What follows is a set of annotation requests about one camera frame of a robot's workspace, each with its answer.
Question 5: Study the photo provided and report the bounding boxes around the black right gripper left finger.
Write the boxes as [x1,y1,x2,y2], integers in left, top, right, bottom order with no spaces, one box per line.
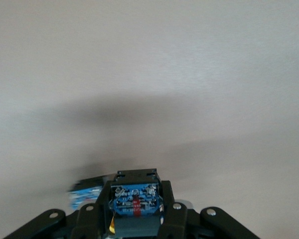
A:
[2,181,113,239]

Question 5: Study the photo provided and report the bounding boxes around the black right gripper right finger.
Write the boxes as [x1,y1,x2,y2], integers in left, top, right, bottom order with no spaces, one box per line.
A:
[156,180,261,239]

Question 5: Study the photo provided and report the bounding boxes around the large table cover sheet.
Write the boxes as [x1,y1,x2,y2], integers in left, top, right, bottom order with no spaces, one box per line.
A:
[0,0,299,239]

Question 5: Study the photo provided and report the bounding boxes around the green push button switch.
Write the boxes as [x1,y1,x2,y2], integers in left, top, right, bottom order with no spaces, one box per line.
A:
[68,175,108,211]

